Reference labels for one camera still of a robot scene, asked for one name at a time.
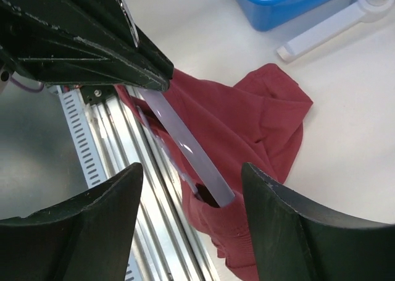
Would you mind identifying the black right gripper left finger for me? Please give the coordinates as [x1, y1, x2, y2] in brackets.
[1, 162, 143, 280]

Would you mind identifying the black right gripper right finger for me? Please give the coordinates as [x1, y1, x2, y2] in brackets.
[241, 163, 394, 280]

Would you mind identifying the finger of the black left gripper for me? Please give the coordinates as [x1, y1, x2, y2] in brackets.
[1, 0, 170, 91]
[46, 0, 174, 79]

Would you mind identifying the red tank top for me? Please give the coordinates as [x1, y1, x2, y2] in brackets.
[115, 64, 313, 280]

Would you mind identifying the lilac hanger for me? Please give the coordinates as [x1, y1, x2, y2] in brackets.
[116, 0, 235, 208]

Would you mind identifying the blue plastic bin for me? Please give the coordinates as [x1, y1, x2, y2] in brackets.
[228, 0, 362, 32]

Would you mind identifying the white garment rack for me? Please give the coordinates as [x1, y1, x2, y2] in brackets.
[277, 0, 394, 62]

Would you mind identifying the slotted cable duct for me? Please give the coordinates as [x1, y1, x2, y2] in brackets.
[57, 86, 143, 281]

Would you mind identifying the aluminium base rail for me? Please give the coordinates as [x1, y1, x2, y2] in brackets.
[80, 86, 220, 280]

